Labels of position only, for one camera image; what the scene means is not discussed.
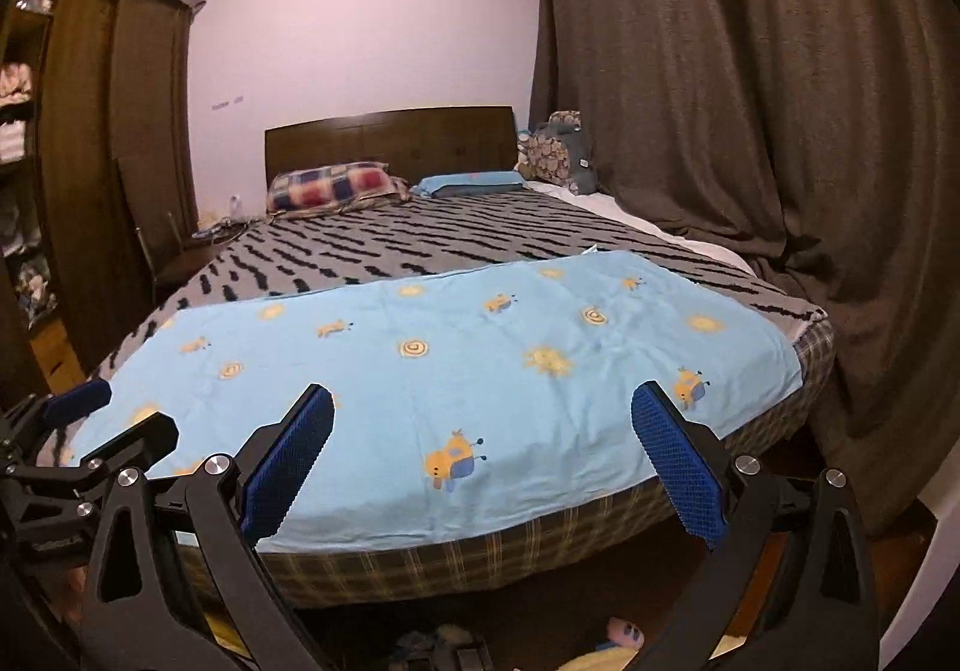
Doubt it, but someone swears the light blue cartoon sheet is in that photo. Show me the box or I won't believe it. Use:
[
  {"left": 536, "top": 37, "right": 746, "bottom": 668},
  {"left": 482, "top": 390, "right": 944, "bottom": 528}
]
[{"left": 68, "top": 251, "right": 802, "bottom": 554}]

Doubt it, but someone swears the dark wooden headboard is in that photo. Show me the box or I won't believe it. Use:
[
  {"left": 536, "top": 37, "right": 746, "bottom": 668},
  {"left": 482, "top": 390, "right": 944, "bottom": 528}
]
[{"left": 263, "top": 107, "right": 517, "bottom": 185}]

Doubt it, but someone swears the brown wooden wardrobe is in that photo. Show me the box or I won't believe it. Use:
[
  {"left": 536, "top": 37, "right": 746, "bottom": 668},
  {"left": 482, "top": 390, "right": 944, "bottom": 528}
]
[{"left": 26, "top": 0, "right": 197, "bottom": 373}]

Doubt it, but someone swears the brown curtain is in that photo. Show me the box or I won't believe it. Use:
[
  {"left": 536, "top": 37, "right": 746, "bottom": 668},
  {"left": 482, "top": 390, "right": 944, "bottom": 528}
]
[{"left": 530, "top": 0, "right": 958, "bottom": 531}]

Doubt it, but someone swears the light blue pillow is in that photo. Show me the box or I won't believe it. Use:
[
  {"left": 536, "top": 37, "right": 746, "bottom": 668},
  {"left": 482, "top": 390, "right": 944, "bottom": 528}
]
[{"left": 412, "top": 170, "right": 526, "bottom": 198}]

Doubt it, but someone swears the patterned plush cushion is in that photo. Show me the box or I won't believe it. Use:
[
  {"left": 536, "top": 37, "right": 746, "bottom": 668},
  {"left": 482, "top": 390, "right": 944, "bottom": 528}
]
[{"left": 516, "top": 110, "right": 599, "bottom": 194}]

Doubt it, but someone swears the dark bedside table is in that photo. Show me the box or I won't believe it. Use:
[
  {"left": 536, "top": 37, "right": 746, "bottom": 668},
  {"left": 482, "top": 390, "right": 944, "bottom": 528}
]
[{"left": 153, "top": 222, "right": 247, "bottom": 304}]

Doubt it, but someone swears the checkered colourful pillow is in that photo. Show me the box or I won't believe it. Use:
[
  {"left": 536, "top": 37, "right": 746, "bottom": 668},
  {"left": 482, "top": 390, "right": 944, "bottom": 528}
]
[{"left": 267, "top": 161, "right": 410, "bottom": 217}]

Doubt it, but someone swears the grey black striped blanket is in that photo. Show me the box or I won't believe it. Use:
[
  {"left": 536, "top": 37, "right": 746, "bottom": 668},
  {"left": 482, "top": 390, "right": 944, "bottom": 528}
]
[{"left": 93, "top": 190, "right": 835, "bottom": 382}]

